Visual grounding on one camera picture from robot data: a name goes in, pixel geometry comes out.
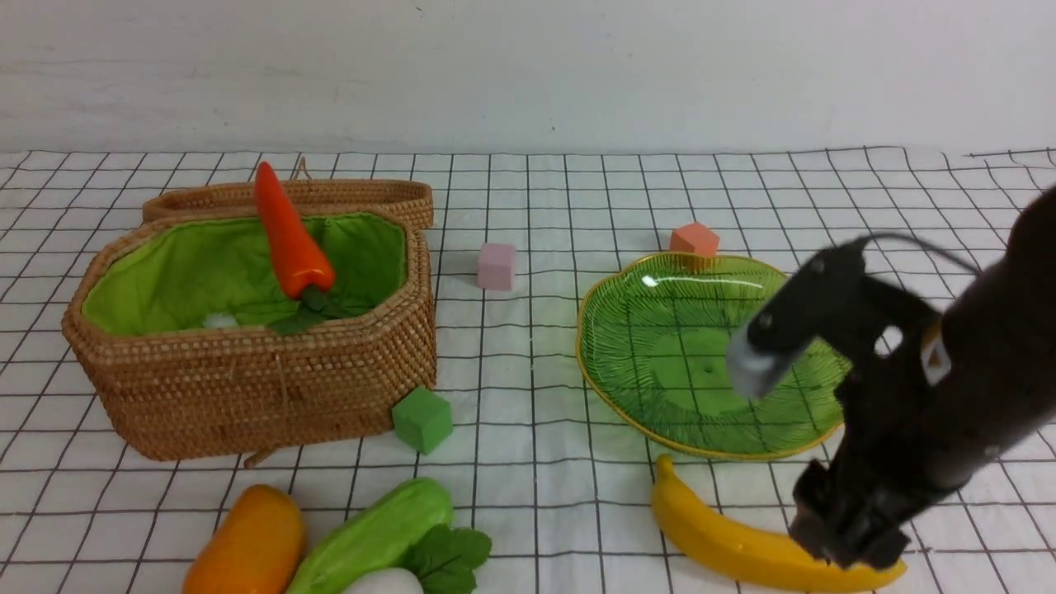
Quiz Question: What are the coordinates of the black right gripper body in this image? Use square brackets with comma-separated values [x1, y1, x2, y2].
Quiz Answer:
[790, 318, 999, 571]

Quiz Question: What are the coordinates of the yellow toy banana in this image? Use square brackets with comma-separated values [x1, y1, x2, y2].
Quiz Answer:
[650, 454, 908, 593]

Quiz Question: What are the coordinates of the white toy radish with leaves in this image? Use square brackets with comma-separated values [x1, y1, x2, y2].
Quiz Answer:
[346, 524, 492, 593]

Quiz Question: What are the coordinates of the green toy cucumber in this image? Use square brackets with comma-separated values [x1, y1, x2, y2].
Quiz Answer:
[286, 477, 454, 593]

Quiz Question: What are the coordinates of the orange toy carrot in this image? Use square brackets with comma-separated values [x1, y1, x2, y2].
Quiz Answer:
[253, 162, 357, 335]

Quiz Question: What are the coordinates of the orange toy mango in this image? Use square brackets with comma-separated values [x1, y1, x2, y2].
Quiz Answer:
[181, 484, 307, 593]

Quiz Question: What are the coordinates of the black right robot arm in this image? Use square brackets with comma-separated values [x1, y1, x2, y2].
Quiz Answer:
[790, 189, 1055, 570]

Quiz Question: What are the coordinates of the green glass leaf plate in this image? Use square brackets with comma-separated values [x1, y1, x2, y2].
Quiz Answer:
[576, 252, 850, 461]

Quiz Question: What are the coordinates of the orange foam cube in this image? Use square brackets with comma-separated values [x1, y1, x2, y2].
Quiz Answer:
[668, 221, 720, 258]

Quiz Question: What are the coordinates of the white grid tablecloth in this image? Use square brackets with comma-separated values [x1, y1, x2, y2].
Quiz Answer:
[1, 147, 1054, 593]

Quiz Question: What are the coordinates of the pink foam cube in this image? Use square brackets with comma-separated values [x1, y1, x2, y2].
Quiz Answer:
[476, 242, 517, 292]

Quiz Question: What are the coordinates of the green foam cube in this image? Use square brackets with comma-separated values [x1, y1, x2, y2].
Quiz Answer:
[391, 386, 454, 454]

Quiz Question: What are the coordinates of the woven rattan basket lid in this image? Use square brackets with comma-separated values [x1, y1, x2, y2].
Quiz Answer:
[142, 157, 435, 230]

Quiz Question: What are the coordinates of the woven rattan basket green lining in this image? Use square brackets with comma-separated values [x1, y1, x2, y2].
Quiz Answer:
[62, 205, 439, 462]

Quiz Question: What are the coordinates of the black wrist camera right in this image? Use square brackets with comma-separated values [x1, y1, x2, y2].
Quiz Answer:
[725, 233, 939, 401]

